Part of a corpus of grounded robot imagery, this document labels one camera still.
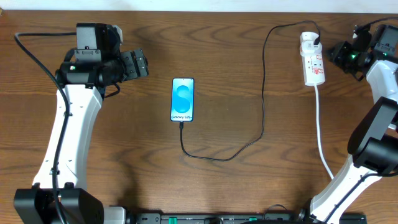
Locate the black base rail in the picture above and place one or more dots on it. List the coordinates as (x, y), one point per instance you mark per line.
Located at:
(156, 218)

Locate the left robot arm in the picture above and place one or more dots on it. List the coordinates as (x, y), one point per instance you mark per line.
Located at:
(59, 190)

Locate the white power strip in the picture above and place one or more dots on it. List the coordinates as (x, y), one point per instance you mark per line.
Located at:
(312, 61)

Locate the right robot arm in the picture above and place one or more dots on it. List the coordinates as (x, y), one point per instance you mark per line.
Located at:
(372, 154)

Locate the white USB charger plug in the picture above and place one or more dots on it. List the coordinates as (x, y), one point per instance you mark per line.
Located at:
(308, 40)

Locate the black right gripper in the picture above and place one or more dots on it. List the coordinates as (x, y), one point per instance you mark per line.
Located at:
(336, 56)

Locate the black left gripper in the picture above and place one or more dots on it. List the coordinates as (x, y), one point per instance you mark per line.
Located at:
(132, 72)

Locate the blue Galaxy smartphone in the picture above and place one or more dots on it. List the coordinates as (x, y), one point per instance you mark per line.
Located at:
(182, 101)

